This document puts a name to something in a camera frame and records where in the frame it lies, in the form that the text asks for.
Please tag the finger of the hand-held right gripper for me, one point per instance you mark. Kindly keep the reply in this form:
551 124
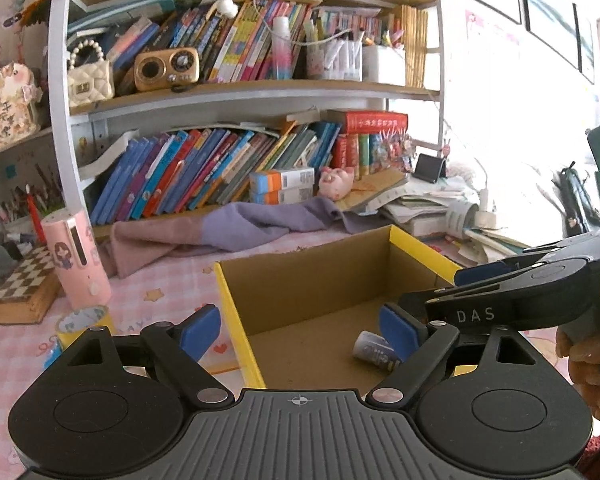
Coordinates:
480 272
460 310

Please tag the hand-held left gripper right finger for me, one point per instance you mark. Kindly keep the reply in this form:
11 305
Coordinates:
395 331

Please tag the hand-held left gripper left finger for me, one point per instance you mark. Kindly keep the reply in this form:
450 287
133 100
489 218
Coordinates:
200 329

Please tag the yellow cardboard box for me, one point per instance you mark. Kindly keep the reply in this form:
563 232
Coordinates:
300 280

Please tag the person's right hand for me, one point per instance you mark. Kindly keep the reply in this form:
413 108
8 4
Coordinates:
587 375

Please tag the small white bottle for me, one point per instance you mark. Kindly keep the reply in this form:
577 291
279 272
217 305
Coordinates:
370 347

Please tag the pink checkered tablecloth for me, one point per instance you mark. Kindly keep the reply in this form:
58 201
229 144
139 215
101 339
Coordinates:
145 295

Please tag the pile of papers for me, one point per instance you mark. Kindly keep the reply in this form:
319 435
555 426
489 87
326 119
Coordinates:
420 205

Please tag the black phone stand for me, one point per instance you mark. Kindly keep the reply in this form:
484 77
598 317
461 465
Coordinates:
427 167

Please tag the gold tape roll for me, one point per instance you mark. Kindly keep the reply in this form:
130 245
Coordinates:
82 320

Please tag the purple pink cloth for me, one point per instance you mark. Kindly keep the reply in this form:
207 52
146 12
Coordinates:
260 220

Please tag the pink cartoon canister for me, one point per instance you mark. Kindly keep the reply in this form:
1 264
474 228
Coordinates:
77 260

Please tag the colourful sweets packets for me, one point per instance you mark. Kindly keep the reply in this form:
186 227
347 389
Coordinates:
392 152

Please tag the orange white carton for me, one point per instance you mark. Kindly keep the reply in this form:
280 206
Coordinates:
282 179
282 197

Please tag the pink pig plush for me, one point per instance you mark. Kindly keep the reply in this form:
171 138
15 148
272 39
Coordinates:
335 184

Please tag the row of blue children's books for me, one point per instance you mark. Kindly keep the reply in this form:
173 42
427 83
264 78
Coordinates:
190 170

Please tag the row of thick reference books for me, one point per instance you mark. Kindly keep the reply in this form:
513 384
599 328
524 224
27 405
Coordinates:
352 155

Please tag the wooden chessboard box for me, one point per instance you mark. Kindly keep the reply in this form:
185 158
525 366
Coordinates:
22 280

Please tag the red thick dictionary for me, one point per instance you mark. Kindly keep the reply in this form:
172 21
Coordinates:
367 121

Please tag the red marker pen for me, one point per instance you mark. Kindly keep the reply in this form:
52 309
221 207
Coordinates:
35 215

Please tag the cup of pens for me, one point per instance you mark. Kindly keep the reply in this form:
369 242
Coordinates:
22 210

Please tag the white storage box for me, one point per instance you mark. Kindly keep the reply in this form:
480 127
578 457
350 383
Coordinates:
384 66

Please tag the clear pen holder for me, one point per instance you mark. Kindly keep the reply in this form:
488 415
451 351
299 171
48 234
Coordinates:
335 57

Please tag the white wooden bookshelf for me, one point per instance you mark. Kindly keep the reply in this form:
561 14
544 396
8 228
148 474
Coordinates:
60 110

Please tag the white quilted handbag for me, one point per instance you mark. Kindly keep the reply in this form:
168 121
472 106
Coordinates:
90 80

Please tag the row of small pastel books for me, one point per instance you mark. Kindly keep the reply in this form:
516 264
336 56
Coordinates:
355 21

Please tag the row of colourful paperback books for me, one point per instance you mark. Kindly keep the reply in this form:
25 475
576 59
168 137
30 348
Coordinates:
230 40

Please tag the pink blue gradient bottle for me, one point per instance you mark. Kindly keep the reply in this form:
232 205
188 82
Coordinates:
281 50

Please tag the pink cat figure decoration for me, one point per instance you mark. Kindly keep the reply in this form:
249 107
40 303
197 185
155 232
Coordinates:
7 110

